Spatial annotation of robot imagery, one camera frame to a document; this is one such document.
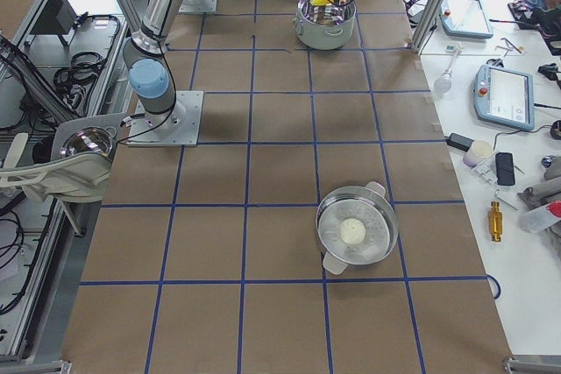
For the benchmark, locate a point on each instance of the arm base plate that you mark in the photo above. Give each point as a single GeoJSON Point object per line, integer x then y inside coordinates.
{"type": "Point", "coordinates": [179, 128]}
{"type": "Point", "coordinates": [200, 7]}

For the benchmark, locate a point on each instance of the steel steamer pot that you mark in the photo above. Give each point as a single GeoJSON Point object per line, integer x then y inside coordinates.
{"type": "Point", "coordinates": [367, 203]}

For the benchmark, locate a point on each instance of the blue teach pendant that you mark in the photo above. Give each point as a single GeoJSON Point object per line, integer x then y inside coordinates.
{"type": "Point", "coordinates": [504, 97]}
{"type": "Point", "coordinates": [465, 18]}

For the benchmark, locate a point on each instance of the white steamed bun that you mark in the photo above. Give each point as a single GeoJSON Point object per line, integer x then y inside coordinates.
{"type": "Point", "coordinates": [352, 231]}

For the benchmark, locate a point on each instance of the pale green electric pot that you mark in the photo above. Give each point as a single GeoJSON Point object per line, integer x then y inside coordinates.
{"type": "Point", "coordinates": [324, 27]}

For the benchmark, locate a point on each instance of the steel bowl on chair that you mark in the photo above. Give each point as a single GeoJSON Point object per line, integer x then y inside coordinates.
{"type": "Point", "coordinates": [91, 139]}

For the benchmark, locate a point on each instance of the blue teach pendant near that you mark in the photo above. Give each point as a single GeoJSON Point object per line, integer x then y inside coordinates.
{"type": "Point", "coordinates": [504, 97]}

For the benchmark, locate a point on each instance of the gold brass fitting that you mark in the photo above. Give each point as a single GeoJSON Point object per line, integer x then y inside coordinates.
{"type": "Point", "coordinates": [494, 218]}

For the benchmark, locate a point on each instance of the black remote control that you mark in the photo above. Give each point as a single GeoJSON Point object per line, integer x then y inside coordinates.
{"type": "Point", "coordinates": [505, 170]}

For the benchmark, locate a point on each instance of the black power adapter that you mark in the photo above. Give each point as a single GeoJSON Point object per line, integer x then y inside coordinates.
{"type": "Point", "coordinates": [459, 142]}

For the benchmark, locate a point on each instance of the blue teach pendant far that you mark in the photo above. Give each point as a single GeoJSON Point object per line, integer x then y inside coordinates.
{"type": "Point", "coordinates": [465, 18]}

